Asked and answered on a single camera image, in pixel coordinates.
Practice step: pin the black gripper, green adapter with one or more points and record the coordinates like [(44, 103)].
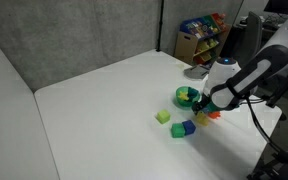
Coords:
[(208, 106)]

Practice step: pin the yellow rubber toy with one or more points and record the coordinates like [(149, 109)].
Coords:
[(203, 120)]

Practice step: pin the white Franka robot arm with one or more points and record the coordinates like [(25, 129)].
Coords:
[(250, 73)]

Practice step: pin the green plastic bowl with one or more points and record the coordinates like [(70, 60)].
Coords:
[(184, 103)]

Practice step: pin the orange rubber toy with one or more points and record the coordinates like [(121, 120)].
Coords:
[(214, 115)]

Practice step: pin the dark teal toy block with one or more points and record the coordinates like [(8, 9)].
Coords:
[(193, 93)]

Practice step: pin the blue cube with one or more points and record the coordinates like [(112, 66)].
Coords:
[(189, 127)]

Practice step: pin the yellow star toy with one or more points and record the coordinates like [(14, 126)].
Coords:
[(183, 95)]

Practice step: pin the lime green cube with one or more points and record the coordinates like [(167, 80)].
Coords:
[(163, 116)]

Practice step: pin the pale yellow tape patch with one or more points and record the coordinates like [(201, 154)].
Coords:
[(180, 66)]

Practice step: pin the wooden toy bin shelf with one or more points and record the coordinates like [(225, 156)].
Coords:
[(188, 43)]

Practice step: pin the thick black tripod pole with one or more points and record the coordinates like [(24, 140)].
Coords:
[(280, 91)]

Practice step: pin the thin black stand pole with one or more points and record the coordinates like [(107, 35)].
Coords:
[(160, 26)]

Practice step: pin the black office chair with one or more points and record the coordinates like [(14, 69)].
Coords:
[(252, 33)]

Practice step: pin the black computer monitor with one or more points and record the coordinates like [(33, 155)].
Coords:
[(284, 5)]

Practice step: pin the gray metal mount plate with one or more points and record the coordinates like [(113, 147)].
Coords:
[(194, 72)]

